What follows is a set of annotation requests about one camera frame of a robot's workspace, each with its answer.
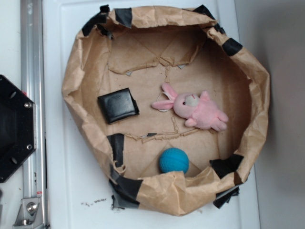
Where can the brown paper bag bin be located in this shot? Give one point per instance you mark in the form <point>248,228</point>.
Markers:
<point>140,49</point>

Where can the metal corner bracket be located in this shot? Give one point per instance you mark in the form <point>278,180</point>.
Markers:
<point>29,215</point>

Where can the aluminium extrusion rail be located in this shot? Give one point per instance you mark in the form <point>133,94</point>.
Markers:
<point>32,83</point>

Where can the blue rubber ball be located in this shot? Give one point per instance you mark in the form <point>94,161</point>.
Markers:
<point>174,159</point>

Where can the black box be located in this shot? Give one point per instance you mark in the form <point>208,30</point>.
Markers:
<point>118,105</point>

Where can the pink plush bunny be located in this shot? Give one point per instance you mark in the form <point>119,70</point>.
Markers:
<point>199,111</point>

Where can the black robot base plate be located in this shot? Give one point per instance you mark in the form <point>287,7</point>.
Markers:
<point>16,128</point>

